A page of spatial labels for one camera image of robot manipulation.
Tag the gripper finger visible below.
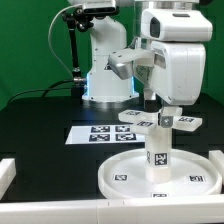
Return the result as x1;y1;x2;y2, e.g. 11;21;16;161
144;88;157;112
158;106;174;128

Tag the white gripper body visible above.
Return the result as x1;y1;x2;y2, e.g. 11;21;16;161
134;41;206;105

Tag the white cross-shaped table base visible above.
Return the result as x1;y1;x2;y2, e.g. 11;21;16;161
118;106;202;135

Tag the white round table top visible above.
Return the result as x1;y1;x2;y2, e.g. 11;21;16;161
98;148;222;199

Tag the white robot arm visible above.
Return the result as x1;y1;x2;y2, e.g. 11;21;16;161
68;0;213;128

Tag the white right border block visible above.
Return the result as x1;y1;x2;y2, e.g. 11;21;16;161
209;150;224;185

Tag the white border block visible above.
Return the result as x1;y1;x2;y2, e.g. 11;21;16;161
209;150;224;185
0;158;16;200

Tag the white fiducial marker sheet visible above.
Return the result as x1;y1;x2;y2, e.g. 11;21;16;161
65;125;144;145

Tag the white left border block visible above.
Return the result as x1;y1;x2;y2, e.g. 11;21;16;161
0;158;16;200

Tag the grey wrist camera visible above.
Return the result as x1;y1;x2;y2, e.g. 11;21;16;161
108;48;154;80

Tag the black cable on table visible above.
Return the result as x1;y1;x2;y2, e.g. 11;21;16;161
6;79;84;105

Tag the white front border rail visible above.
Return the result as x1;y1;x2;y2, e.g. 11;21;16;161
0;195;224;224

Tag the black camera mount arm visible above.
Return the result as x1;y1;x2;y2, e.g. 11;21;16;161
62;7;93;95

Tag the grey camera on mount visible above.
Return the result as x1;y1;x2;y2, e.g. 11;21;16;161
82;0;119;15

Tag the grey camera cable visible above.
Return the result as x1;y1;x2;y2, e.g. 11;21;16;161
47;4;81;80

